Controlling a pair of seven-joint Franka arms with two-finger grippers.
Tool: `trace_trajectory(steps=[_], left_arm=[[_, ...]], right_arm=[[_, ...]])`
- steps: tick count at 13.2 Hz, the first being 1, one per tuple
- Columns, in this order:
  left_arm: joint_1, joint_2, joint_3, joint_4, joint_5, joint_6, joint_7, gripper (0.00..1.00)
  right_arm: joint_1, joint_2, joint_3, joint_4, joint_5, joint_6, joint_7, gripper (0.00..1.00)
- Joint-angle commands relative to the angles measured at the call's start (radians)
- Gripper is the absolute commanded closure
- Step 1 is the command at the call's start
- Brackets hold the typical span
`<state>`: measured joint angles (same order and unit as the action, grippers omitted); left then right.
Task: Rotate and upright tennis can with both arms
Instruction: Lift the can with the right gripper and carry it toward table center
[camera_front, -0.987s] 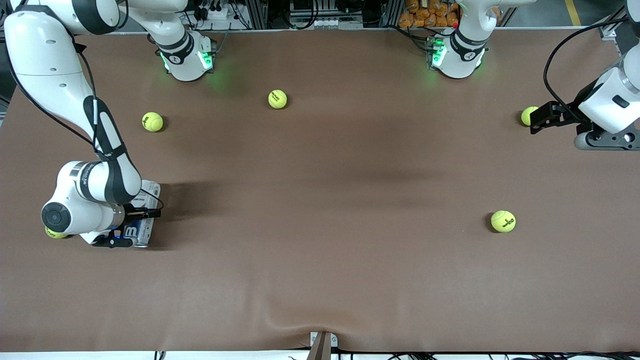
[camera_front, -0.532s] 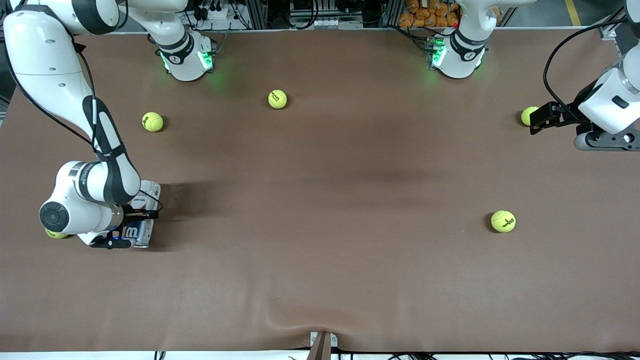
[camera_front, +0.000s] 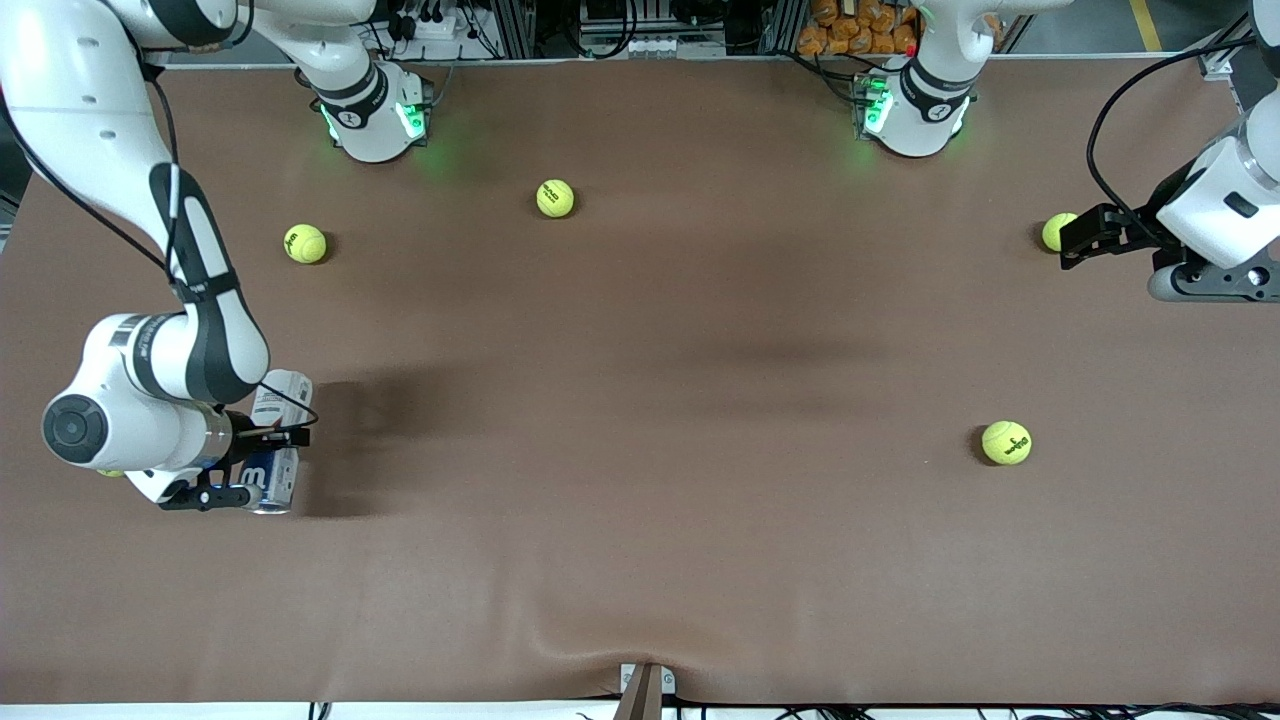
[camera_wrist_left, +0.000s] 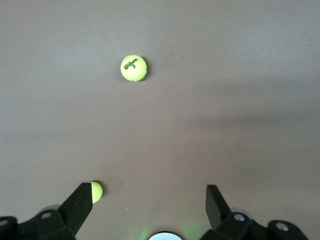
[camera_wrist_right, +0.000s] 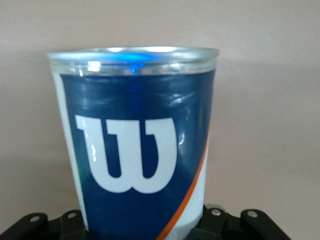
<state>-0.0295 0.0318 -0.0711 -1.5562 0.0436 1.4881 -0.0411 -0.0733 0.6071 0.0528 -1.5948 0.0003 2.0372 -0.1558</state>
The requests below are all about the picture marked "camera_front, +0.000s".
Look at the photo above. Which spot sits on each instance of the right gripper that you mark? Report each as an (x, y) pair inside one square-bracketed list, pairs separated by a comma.
[(243, 441)]

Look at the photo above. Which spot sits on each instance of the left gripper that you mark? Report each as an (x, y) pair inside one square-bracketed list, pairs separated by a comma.
[(1138, 231)]

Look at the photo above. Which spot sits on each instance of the white blue tennis can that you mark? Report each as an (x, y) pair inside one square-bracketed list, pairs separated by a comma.
[(285, 395)]

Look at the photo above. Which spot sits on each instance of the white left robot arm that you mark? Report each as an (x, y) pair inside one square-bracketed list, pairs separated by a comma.
[(915, 110)]

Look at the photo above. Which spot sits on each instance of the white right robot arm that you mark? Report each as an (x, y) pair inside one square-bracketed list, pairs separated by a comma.
[(80, 100)]

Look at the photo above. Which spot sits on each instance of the pile of orange objects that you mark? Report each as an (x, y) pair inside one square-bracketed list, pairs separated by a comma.
[(860, 25)]

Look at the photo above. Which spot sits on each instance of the brown table cover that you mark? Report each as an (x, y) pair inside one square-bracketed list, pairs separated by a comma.
[(640, 400)]

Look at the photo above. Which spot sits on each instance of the white power strip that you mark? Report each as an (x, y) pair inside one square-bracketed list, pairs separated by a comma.
[(430, 25)]

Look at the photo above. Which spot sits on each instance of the aluminium frame profile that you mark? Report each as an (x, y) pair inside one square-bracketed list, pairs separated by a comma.
[(1222, 62), (785, 25), (518, 25)]

